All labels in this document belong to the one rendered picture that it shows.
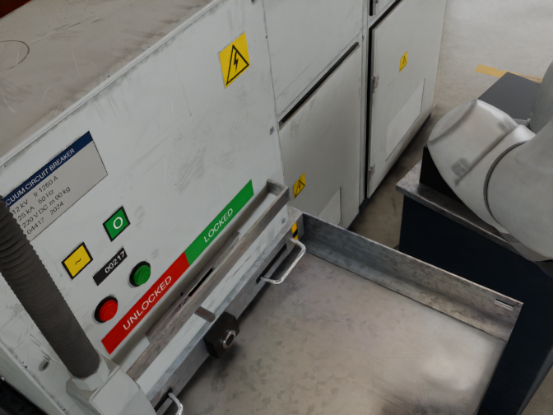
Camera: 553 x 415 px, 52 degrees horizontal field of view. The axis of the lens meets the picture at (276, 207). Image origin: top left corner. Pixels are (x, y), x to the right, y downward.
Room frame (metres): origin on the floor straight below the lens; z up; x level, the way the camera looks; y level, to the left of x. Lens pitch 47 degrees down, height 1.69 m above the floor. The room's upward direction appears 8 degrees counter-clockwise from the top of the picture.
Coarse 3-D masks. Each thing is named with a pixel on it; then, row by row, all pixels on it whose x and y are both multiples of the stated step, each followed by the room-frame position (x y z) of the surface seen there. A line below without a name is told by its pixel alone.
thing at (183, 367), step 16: (288, 224) 0.67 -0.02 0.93; (272, 240) 0.64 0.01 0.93; (272, 256) 0.62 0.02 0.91; (256, 272) 0.58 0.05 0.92; (272, 272) 0.61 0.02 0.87; (240, 288) 0.55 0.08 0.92; (256, 288) 0.57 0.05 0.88; (224, 304) 0.52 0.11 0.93; (240, 304) 0.54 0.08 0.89; (192, 352) 0.45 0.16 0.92; (208, 352) 0.47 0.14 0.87; (176, 368) 0.42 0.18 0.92; (192, 368) 0.44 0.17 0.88; (160, 384) 0.40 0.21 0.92; (176, 384) 0.41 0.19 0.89; (160, 400) 0.38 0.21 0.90
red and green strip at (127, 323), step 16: (240, 192) 0.60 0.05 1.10; (224, 208) 0.57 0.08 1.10; (240, 208) 0.59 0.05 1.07; (224, 224) 0.56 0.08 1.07; (208, 240) 0.53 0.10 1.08; (192, 256) 0.50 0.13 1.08; (176, 272) 0.48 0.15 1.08; (160, 288) 0.45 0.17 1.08; (144, 304) 0.43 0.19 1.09; (128, 320) 0.41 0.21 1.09; (112, 336) 0.38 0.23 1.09
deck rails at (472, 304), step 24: (312, 216) 0.69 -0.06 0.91; (312, 240) 0.69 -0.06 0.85; (336, 240) 0.66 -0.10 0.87; (360, 240) 0.63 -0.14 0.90; (336, 264) 0.63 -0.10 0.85; (360, 264) 0.62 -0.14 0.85; (384, 264) 0.60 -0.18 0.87; (408, 264) 0.57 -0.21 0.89; (408, 288) 0.55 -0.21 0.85; (432, 288) 0.54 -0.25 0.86; (456, 288) 0.52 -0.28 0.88; (480, 288) 0.49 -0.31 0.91; (456, 312) 0.49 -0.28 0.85; (480, 312) 0.48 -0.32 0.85; (504, 312) 0.46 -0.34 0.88; (504, 336) 0.43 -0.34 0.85; (0, 408) 0.41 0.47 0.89; (24, 408) 0.43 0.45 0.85
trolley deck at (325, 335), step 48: (288, 288) 0.59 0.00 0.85; (336, 288) 0.58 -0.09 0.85; (384, 288) 0.56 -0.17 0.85; (240, 336) 0.51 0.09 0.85; (288, 336) 0.49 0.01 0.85; (336, 336) 0.48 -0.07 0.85; (384, 336) 0.47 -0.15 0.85; (432, 336) 0.46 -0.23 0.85; (480, 336) 0.44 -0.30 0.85; (192, 384) 0.43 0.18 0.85; (240, 384) 0.42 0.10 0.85; (288, 384) 0.41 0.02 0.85; (336, 384) 0.40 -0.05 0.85; (384, 384) 0.39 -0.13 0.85; (432, 384) 0.37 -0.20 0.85; (480, 384) 0.36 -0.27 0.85
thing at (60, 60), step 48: (48, 0) 0.68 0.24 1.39; (96, 0) 0.66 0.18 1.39; (144, 0) 0.65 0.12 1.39; (192, 0) 0.63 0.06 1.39; (0, 48) 0.58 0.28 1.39; (48, 48) 0.57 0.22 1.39; (96, 48) 0.55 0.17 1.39; (144, 48) 0.53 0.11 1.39; (0, 96) 0.48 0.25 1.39; (48, 96) 0.47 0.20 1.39; (0, 144) 0.41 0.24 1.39
